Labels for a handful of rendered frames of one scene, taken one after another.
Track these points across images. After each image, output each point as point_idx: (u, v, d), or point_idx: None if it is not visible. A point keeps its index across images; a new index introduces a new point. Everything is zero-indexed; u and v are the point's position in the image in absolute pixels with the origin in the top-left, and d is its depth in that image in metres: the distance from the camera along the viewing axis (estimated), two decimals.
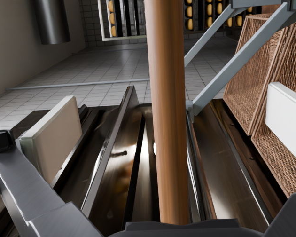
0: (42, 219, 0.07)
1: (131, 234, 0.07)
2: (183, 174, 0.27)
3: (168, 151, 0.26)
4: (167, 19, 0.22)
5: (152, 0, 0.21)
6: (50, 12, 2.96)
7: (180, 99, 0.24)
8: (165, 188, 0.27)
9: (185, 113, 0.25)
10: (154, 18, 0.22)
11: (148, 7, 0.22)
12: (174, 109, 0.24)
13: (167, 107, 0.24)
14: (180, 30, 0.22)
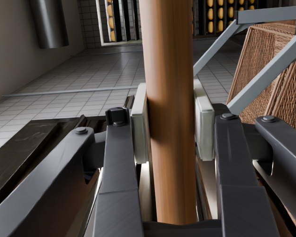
0: (106, 195, 0.08)
1: (131, 234, 0.07)
2: None
3: None
4: (175, 116, 0.17)
5: (157, 95, 0.17)
6: (48, 16, 2.91)
7: (190, 201, 0.20)
8: None
9: (196, 211, 0.21)
10: (159, 114, 0.17)
11: (151, 100, 0.18)
12: (183, 213, 0.20)
13: (175, 211, 0.20)
14: (191, 125, 0.18)
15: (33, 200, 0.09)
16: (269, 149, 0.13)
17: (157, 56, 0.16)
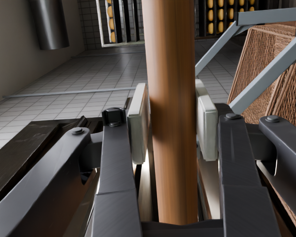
0: (104, 196, 0.08)
1: (131, 234, 0.07)
2: None
3: None
4: (176, 117, 0.17)
5: (159, 96, 0.17)
6: (49, 17, 2.91)
7: (192, 201, 0.20)
8: None
9: (197, 211, 0.21)
10: (161, 115, 0.18)
11: (153, 100, 0.18)
12: (184, 213, 0.20)
13: (176, 211, 0.20)
14: (193, 126, 0.18)
15: (30, 201, 0.09)
16: (273, 149, 0.13)
17: (159, 57, 0.16)
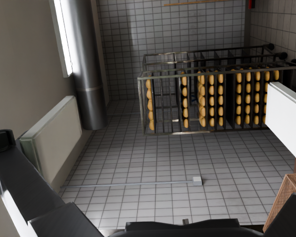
0: (42, 219, 0.07)
1: (131, 234, 0.07)
2: None
3: None
4: None
5: None
6: (93, 104, 3.29)
7: None
8: None
9: None
10: None
11: None
12: None
13: None
14: None
15: None
16: None
17: None
